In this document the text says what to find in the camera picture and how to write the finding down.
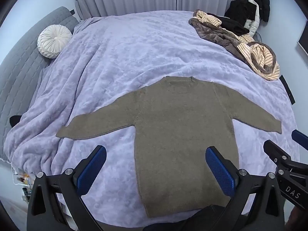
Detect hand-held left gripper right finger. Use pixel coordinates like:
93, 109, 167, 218
205, 146, 285, 231

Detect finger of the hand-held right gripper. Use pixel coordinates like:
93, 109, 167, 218
263, 140, 293, 167
291, 130, 308, 150

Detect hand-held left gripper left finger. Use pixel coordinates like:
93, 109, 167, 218
26, 146, 107, 231

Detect olive knit sweater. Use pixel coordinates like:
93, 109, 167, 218
56, 76, 282, 219

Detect brown striped fleece garment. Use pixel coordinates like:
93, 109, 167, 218
188, 9, 280, 81

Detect lavender fleece blanket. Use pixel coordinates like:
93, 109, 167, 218
4, 10, 302, 225

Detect grey quilted headboard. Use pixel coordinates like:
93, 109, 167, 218
0, 6, 80, 159

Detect black garment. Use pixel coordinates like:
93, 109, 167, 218
209, 13, 250, 36

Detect white round pleated pillow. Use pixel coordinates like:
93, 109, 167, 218
37, 25, 73, 59

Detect black and white jacket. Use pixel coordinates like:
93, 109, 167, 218
224, 0, 270, 37

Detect black strap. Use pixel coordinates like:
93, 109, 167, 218
280, 75, 295, 105

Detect dark wall screen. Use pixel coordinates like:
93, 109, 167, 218
297, 20, 308, 53

